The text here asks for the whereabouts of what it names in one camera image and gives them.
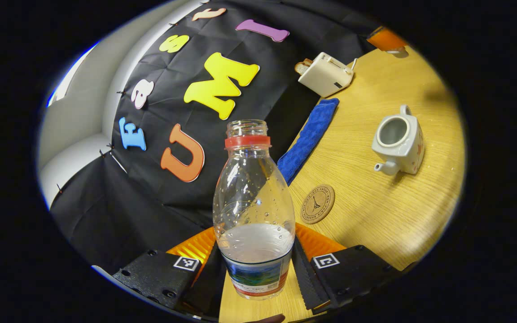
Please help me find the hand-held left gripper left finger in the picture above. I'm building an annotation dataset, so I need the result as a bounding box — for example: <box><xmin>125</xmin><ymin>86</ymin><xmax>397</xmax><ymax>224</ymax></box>
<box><xmin>113</xmin><ymin>227</ymin><xmax>228</xmax><ymax>317</ymax></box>

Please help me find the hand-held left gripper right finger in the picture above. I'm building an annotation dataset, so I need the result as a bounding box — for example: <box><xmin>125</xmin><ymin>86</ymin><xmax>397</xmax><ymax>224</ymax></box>
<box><xmin>291</xmin><ymin>223</ymin><xmax>399</xmax><ymax>314</ymax></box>

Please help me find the round cork coaster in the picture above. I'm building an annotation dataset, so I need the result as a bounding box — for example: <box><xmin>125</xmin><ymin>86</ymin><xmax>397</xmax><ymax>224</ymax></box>
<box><xmin>300</xmin><ymin>184</ymin><xmax>336</xmax><ymax>225</ymax></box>

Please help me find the clear plastic water bottle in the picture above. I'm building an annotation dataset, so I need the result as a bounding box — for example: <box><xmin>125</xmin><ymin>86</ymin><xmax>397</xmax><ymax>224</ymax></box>
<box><xmin>213</xmin><ymin>119</ymin><xmax>296</xmax><ymax>300</ymax></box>

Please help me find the white ceramic teacup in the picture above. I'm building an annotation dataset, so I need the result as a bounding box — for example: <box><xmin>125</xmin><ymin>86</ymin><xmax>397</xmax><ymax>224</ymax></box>
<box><xmin>372</xmin><ymin>104</ymin><xmax>425</xmax><ymax>176</ymax></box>

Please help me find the white toaster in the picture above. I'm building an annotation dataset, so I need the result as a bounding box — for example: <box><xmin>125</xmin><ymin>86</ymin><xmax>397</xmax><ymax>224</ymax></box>
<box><xmin>298</xmin><ymin>52</ymin><xmax>355</xmax><ymax>98</ymax></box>

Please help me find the bread slice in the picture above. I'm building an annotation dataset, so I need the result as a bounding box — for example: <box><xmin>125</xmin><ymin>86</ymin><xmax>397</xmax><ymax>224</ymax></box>
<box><xmin>294</xmin><ymin>58</ymin><xmax>314</xmax><ymax>76</ymax></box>

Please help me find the black backdrop cloth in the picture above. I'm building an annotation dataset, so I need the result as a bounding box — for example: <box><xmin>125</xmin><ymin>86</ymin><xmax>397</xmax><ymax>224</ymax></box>
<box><xmin>50</xmin><ymin>0</ymin><xmax>380</xmax><ymax>276</ymax></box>

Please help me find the blue towel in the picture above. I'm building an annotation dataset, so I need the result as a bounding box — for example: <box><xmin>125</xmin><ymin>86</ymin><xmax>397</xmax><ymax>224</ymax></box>
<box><xmin>277</xmin><ymin>98</ymin><xmax>340</xmax><ymax>186</ymax></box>

